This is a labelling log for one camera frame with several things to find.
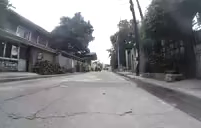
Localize building with awning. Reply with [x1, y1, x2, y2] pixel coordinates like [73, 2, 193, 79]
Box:
[75, 51, 99, 72]

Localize pale slim pole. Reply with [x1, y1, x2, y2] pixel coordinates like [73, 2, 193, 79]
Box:
[115, 34, 120, 70]

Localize grey concrete road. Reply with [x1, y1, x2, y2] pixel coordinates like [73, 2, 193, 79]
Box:
[0, 70, 201, 128]

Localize trees beside the road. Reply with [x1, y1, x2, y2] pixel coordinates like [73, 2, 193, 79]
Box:
[107, 18, 138, 71]

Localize large dark tree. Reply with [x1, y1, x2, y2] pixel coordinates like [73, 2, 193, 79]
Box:
[50, 12, 96, 56]

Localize leaning dark utility pole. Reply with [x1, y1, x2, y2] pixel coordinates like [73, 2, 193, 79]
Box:
[128, 0, 142, 77]

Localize pile of rubble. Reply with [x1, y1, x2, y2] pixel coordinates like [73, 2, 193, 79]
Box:
[32, 59, 68, 75]

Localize thin leaning pole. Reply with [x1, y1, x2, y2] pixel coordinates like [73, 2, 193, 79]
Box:
[135, 0, 145, 22]

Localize dark railing fence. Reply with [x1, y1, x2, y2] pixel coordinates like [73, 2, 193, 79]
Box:
[143, 37, 195, 76]

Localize concrete block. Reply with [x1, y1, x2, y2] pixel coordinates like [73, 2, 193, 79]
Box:
[164, 73, 186, 83]

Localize grey house with porch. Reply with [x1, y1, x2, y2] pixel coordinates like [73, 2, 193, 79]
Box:
[0, 8, 61, 73]

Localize big dark tree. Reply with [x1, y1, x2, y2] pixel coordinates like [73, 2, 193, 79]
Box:
[140, 0, 201, 51]

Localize dark gutter strip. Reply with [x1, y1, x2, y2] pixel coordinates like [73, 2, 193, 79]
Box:
[116, 72, 201, 127]

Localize concrete sidewalk by house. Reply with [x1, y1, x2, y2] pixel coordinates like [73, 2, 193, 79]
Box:
[0, 71, 74, 84]

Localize pale concrete sidewalk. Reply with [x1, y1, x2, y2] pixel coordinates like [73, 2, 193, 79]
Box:
[116, 70, 201, 103]

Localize grey boundary wall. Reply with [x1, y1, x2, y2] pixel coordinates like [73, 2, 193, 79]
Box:
[56, 52, 78, 72]

